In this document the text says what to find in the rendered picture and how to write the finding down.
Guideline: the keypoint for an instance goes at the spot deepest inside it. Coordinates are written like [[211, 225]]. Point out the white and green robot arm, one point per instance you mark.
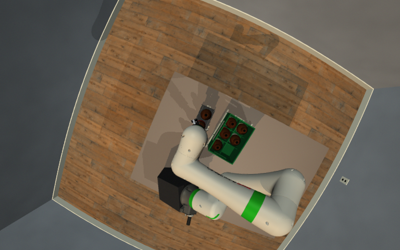
[[246, 194]]

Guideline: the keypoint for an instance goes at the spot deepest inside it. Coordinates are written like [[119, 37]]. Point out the brown bottle with green label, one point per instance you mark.
[[206, 114]]

